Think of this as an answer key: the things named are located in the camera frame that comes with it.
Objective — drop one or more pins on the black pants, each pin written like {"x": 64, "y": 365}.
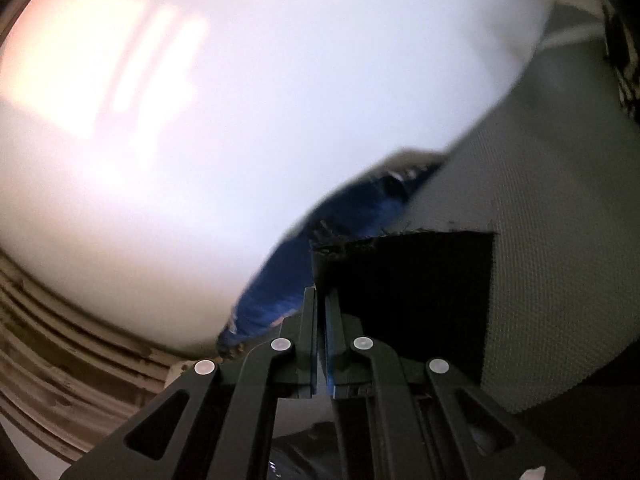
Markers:
{"x": 425, "y": 285}

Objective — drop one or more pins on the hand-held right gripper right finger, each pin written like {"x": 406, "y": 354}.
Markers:
{"x": 330, "y": 342}

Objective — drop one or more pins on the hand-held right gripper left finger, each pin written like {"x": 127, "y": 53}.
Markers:
{"x": 310, "y": 332}

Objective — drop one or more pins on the white wall radiator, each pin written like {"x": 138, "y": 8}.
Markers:
{"x": 50, "y": 360}

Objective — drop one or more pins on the blue floral blanket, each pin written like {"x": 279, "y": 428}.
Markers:
{"x": 360, "y": 205}

